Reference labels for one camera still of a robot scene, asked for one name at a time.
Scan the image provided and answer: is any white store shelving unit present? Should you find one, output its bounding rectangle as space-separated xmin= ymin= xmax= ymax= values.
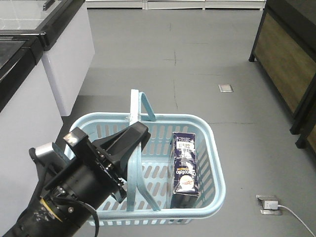
xmin=86 ymin=0 xmax=266 ymax=10

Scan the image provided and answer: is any white power cable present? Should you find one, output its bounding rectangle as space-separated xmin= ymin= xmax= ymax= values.
xmin=277 ymin=204 xmax=316 ymax=237

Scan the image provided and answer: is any far steel floor plate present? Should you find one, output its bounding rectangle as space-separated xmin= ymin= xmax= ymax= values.
xmin=218 ymin=84 xmax=234 ymax=93

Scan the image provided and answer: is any white power adapter plug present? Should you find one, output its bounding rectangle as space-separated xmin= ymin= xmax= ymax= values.
xmin=262 ymin=200 xmax=278 ymax=210

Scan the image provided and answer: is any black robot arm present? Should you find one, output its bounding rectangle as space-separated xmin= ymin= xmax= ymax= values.
xmin=6 ymin=122 xmax=151 ymax=237

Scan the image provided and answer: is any far white chest freezer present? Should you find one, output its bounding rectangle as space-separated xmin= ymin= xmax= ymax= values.
xmin=0 ymin=0 xmax=95 ymax=116

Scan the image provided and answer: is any wooden black-framed produce stand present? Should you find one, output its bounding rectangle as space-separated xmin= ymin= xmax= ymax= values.
xmin=249 ymin=0 xmax=316 ymax=134

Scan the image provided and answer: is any near white chest freezer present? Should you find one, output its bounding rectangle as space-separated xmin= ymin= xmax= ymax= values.
xmin=0 ymin=37 xmax=62 ymax=234

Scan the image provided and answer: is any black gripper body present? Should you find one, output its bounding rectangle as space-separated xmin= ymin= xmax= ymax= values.
xmin=41 ymin=127 xmax=127 ymax=229

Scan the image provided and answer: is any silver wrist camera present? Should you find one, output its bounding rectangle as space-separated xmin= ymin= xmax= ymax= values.
xmin=35 ymin=142 xmax=54 ymax=161

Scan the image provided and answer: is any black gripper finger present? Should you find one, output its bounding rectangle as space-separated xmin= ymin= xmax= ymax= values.
xmin=92 ymin=121 xmax=151 ymax=179

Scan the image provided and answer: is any light blue plastic basket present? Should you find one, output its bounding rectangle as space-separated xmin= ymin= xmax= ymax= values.
xmin=63 ymin=89 xmax=227 ymax=227

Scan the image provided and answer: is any white chest freezer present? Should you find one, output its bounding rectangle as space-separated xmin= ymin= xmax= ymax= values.
xmin=0 ymin=37 xmax=62 ymax=234
xmin=0 ymin=0 xmax=95 ymax=116

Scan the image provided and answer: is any dark blue cookie box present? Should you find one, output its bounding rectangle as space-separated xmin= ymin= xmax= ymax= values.
xmin=169 ymin=132 xmax=199 ymax=208

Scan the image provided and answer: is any open steel floor socket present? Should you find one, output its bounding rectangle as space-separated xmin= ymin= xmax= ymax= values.
xmin=256 ymin=195 xmax=282 ymax=215

